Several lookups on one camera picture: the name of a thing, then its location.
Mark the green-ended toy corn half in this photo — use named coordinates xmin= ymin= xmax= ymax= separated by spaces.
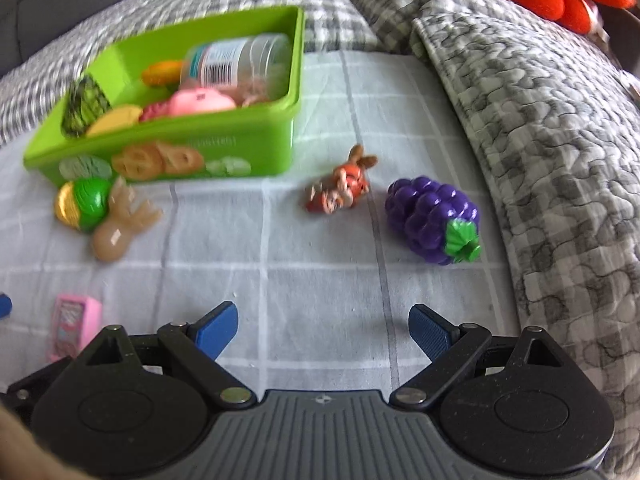
xmin=54 ymin=177 xmax=113 ymax=233

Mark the amber hand-shaped toy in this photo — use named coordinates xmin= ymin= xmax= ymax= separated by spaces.
xmin=235 ymin=77 xmax=276 ymax=108
xmin=91 ymin=177 xmax=163 ymax=262

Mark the yellow toy corn half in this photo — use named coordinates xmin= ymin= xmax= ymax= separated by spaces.
xmin=141 ymin=60 xmax=186 ymax=87

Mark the green plastic box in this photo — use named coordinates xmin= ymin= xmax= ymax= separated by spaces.
xmin=22 ymin=6 xmax=307 ymax=186

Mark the small pink box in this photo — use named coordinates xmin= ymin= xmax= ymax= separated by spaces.
xmin=46 ymin=294 xmax=103 ymax=363

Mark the grey grid-pattern sheet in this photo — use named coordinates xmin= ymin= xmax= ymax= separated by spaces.
xmin=0 ymin=50 xmax=531 ymax=401

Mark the orange animal figurine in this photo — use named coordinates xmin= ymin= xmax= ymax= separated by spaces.
xmin=306 ymin=144 xmax=379 ymax=216

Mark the green striped toy piece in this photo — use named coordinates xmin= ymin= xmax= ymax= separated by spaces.
xmin=61 ymin=74 xmax=113 ymax=138

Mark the clear cotton swab jar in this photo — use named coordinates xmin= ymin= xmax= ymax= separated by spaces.
xmin=180 ymin=32 xmax=293 ymax=101

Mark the purple toy grape bunch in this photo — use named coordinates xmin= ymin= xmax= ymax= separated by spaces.
xmin=385 ymin=175 xmax=482 ymax=266

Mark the grey quilted checked blanket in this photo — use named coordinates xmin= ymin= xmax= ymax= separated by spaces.
xmin=332 ymin=0 xmax=640 ymax=411

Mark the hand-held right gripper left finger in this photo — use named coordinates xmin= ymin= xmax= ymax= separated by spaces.
xmin=75 ymin=301 xmax=256 ymax=408

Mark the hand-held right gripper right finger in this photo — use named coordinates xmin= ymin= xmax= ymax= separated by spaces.
xmin=390 ymin=304 xmax=568 ymax=408

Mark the pink toy pig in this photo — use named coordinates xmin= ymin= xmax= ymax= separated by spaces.
xmin=140 ymin=86 xmax=237 ymax=122

